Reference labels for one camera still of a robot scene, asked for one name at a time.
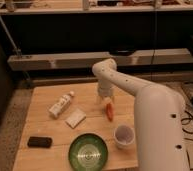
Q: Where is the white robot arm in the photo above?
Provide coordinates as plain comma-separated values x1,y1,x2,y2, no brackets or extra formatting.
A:
92,59,190,171

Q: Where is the white sponge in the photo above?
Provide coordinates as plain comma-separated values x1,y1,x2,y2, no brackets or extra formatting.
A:
65,109,86,129

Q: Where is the black object on shelf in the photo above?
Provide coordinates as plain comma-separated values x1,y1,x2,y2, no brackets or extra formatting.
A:
109,47,136,56

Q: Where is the white paper cup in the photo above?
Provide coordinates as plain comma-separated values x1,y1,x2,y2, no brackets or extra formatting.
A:
113,125,135,149

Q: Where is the white plastic bottle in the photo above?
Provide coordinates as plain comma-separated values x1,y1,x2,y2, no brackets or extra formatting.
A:
49,91,75,119

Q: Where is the wooden table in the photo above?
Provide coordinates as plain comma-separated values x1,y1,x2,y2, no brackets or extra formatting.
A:
13,83,138,171

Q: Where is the green ceramic bowl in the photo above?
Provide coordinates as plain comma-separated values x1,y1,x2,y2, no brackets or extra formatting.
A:
68,133,108,171

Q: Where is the lower wooden shelf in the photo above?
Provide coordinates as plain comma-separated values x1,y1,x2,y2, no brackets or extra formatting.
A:
8,48,193,71

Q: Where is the wooden shelf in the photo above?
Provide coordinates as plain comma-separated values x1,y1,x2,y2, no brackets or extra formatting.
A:
0,0,193,15
8,48,193,71

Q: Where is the black rectangular case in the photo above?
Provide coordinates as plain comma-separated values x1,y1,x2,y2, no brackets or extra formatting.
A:
27,136,53,148

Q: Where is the metal shelf pole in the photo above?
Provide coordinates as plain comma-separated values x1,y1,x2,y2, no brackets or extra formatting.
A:
0,15,32,88

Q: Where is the upper wooden shelf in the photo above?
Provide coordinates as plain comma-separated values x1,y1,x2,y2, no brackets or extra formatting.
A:
0,0,193,15

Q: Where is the black cable on floor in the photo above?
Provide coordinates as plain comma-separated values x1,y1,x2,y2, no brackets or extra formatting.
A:
180,109,193,144

